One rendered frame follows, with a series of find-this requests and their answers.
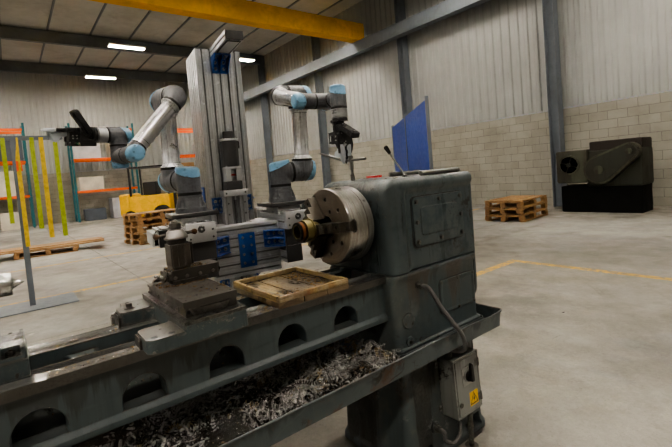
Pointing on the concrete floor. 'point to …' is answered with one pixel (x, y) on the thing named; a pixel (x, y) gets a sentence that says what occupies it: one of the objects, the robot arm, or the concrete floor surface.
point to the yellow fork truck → (152, 199)
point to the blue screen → (414, 139)
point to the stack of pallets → (143, 224)
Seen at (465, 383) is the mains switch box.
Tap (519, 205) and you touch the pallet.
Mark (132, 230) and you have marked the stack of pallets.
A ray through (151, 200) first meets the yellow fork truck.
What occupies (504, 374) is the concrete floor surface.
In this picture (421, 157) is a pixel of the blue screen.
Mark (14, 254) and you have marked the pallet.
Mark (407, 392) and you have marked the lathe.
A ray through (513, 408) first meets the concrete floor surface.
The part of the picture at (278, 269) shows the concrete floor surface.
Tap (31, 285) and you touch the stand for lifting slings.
